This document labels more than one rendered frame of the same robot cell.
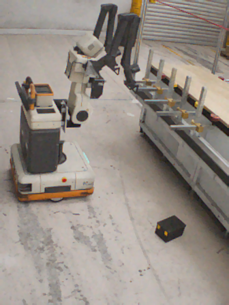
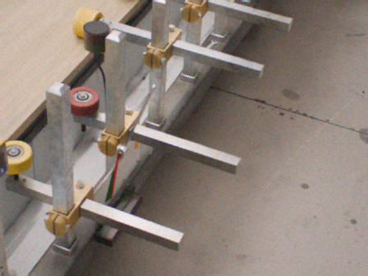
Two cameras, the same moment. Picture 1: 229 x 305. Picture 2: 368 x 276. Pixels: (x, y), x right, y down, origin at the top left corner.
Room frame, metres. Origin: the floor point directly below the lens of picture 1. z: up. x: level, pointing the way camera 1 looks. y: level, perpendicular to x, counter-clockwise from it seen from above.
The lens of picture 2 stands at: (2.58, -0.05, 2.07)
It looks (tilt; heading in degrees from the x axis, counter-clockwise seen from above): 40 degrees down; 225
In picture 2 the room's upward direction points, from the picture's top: 5 degrees clockwise
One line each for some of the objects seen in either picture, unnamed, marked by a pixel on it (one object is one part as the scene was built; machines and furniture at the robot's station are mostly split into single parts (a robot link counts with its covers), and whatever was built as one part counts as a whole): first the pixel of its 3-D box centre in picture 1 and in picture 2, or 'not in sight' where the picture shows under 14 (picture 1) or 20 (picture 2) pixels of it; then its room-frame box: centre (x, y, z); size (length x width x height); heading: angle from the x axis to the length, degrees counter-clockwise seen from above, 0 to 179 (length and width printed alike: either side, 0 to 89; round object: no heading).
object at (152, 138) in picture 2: not in sight; (154, 140); (1.61, -1.10, 0.84); 0.43 x 0.03 x 0.04; 115
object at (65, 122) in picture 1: (71, 112); not in sight; (2.92, 0.40, 0.68); 0.28 x 0.27 x 0.25; 25
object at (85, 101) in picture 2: not in sight; (83, 112); (1.69, -1.28, 0.85); 0.08 x 0.08 x 0.11
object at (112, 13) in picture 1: (110, 28); not in sight; (3.18, 0.19, 1.40); 0.11 x 0.06 x 0.43; 25
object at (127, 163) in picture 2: not in sight; (117, 177); (1.70, -1.13, 0.75); 0.26 x 0.01 x 0.10; 25
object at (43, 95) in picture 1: (41, 94); not in sight; (2.74, 0.63, 0.87); 0.23 x 0.15 x 0.11; 25
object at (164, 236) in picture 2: not in sight; (92, 211); (1.85, -1.03, 0.81); 0.43 x 0.03 x 0.04; 115
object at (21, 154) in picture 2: not in sight; (15, 168); (1.94, -1.21, 0.85); 0.08 x 0.08 x 0.11
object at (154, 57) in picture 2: not in sight; (163, 48); (1.44, -1.28, 0.95); 0.14 x 0.06 x 0.05; 25
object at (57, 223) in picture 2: not in sight; (69, 208); (1.89, -1.07, 0.81); 0.14 x 0.06 x 0.05; 25
